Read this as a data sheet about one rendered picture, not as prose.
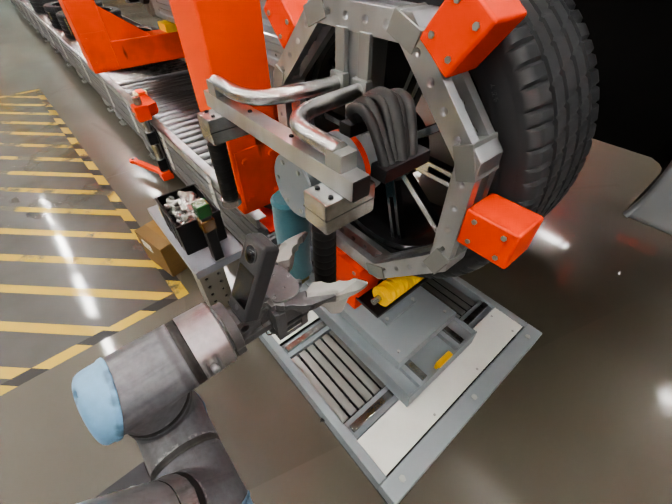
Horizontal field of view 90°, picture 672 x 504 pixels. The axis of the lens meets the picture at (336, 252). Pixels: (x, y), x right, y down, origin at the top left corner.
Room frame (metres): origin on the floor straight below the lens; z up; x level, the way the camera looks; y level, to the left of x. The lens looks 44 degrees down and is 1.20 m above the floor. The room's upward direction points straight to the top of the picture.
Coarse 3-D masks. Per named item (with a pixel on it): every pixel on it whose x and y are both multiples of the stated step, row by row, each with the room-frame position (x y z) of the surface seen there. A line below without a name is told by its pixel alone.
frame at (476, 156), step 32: (320, 0) 0.69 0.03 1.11; (352, 0) 0.64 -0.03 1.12; (384, 0) 0.64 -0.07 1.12; (320, 32) 0.77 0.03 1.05; (384, 32) 0.58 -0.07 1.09; (416, 32) 0.53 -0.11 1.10; (288, 64) 0.78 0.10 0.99; (416, 64) 0.53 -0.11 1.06; (448, 96) 0.48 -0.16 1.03; (448, 128) 0.47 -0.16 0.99; (480, 128) 0.48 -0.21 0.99; (480, 160) 0.43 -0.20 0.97; (448, 192) 0.45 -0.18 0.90; (480, 192) 0.46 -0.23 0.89; (448, 224) 0.44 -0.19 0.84; (352, 256) 0.62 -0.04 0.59; (384, 256) 0.59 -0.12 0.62; (416, 256) 0.48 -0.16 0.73; (448, 256) 0.43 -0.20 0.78
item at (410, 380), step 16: (336, 320) 0.72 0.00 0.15; (352, 336) 0.66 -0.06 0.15; (448, 336) 0.64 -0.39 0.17; (464, 336) 0.66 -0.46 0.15; (368, 352) 0.59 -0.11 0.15; (432, 352) 0.59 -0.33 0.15; (448, 352) 0.57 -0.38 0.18; (384, 368) 0.54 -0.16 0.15; (400, 368) 0.53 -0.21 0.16; (416, 368) 0.52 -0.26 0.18; (432, 368) 0.54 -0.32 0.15; (384, 384) 0.50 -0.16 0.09; (400, 384) 0.48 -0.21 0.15; (416, 384) 0.48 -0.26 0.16; (400, 400) 0.45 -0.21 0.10
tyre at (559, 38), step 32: (416, 0) 0.65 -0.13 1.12; (544, 0) 0.63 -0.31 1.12; (512, 32) 0.53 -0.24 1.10; (544, 32) 0.57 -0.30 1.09; (576, 32) 0.63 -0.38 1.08; (480, 64) 0.55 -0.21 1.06; (512, 64) 0.51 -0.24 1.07; (544, 64) 0.52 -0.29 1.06; (576, 64) 0.58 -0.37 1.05; (512, 96) 0.50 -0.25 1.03; (544, 96) 0.49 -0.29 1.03; (576, 96) 0.55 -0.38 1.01; (512, 128) 0.49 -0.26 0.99; (544, 128) 0.47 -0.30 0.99; (576, 128) 0.53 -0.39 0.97; (512, 160) 0.47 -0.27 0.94; (544, 160) 0.46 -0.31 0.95; (576, 160) 0.54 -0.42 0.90; (512, 192) 0.46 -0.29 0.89; (544, 192) 0.48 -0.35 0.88; (352, 224) 0.74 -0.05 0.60; (480, 256) 0.46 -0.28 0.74
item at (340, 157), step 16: (368, 48) 0.60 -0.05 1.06; (368, 64) 0.60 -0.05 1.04; (352, 80) 0.61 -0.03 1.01; (368, 80) 0.60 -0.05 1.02; (320, 96) 0.54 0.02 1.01; (336, 96) 0.55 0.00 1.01; (352, 96) 0.57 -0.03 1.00; (304, 112) 0.49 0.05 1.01; (320, 112) 0.52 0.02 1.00; (304, 128) 0.43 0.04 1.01; (320, 144) 0.40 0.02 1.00; (336, 144) 0.38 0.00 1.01; (336, 160) 0.37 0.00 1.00; (352, 160) 0.38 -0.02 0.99
